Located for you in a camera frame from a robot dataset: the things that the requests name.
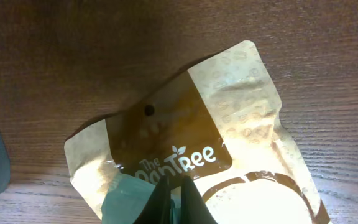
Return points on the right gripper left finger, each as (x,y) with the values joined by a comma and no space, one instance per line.
(157,210)

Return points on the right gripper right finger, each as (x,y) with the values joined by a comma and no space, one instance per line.
(193,208)

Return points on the light blue tissue pack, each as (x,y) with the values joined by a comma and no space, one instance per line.
(126,199)

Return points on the beige Pantree pouch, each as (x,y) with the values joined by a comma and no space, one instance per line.
(218,123)

